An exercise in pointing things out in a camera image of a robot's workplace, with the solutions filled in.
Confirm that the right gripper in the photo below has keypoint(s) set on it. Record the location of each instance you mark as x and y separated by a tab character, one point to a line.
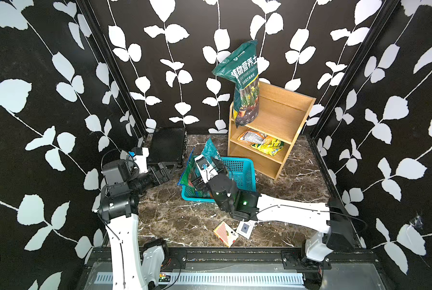
201	182

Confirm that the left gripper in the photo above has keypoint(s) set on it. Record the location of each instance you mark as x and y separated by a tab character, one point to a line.
160	172

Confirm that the bright green blue-topped bag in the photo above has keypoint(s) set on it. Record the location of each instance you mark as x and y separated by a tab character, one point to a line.
189	173

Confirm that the dark green soil bag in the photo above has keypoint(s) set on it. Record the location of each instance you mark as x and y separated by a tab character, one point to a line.
241	68

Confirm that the teal and orange fertilizer bag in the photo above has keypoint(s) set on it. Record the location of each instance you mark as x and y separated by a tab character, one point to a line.
211	154

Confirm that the orange white small packet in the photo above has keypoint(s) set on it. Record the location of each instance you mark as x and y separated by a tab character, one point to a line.
253	137

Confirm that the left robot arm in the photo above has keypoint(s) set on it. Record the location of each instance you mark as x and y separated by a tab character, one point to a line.
118	210

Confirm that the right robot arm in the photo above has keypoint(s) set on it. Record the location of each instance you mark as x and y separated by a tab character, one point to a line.
334	230

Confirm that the wooden two-tier shelf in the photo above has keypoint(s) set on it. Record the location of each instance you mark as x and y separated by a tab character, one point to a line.
282	115

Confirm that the teal plastic basket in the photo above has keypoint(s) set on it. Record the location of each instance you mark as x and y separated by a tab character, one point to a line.
241	170

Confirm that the black flat case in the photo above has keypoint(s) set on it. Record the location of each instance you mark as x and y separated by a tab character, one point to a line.
168	145

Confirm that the white QR code card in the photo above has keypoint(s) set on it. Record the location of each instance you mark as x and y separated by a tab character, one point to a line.
245	228

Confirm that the red patterned card box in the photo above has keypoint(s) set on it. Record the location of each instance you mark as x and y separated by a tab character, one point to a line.
226	234

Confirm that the yellow green small packet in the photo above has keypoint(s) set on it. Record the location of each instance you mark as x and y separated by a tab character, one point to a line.
271	146

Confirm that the small circuit board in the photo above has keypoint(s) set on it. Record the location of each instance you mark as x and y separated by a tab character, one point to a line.
165	278

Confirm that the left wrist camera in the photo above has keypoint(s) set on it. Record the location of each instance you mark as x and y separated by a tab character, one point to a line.
140	155

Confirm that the black front rail base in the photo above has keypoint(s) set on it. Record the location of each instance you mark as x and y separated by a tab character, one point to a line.
251	269

